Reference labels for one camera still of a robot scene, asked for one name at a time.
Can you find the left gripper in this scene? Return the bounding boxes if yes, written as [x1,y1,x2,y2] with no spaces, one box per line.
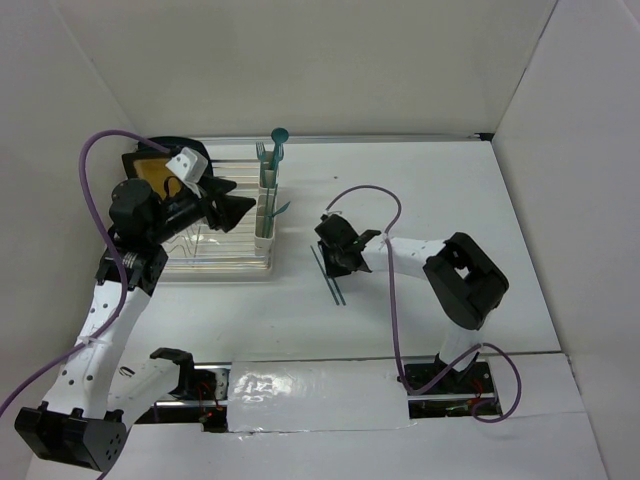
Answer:
[147,172,256,244]

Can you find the green plastic fork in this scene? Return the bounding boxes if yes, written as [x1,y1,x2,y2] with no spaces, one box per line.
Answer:
[255,142,268,167]

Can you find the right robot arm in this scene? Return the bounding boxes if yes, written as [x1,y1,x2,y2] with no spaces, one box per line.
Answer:
[315,214,509,392]

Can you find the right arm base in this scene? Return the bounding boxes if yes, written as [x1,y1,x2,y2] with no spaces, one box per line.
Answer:
[408,361,502,419]

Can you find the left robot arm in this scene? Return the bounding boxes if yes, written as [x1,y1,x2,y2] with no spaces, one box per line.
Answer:
[14,179,256,474]

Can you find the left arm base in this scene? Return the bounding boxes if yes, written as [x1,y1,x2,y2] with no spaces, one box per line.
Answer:
[110,348,230,433]

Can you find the white utensil holder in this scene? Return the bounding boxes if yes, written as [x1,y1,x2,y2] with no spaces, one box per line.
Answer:
[254,163,278,256]

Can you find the white dish drying rack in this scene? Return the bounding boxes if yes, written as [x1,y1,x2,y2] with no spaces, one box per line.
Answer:
[159,161,271,282]

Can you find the yellow plate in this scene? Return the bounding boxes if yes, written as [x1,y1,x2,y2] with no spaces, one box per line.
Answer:
[122,151,173,198]

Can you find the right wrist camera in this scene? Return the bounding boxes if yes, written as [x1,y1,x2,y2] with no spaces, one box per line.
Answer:
[321,210,343,221]

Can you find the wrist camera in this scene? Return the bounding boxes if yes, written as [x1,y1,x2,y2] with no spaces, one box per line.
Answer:
[166,147,209,188]
[321,210,343,221]

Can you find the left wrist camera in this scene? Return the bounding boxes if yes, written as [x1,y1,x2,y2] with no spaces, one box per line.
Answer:
[166,147,209,188]

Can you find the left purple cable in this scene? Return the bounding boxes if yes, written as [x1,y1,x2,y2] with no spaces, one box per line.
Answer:
[0,129,174,480]

